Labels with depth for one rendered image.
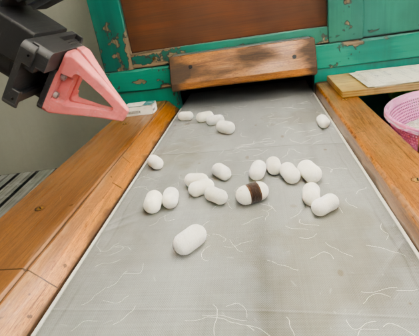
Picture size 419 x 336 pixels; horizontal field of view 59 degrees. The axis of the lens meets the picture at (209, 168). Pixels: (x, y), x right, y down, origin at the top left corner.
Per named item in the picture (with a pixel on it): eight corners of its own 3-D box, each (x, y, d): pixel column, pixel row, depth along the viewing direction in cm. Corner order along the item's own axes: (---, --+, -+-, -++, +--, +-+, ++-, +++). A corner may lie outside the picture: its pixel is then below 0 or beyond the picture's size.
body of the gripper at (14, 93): (88, 39, 41) (28, 1, 40) (41, 51, 32) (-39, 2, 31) (67, 89, 44) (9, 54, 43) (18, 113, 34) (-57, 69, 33)
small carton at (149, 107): (124, 117, 75) (122, 107, 74) (130, 112, 78) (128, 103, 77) (153, 114, 74) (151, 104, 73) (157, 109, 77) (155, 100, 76)
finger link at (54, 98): (152, 79, 42) (78, 32, 41) (134, 93, 35) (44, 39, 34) (126, 127, 45) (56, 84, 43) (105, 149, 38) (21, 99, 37)
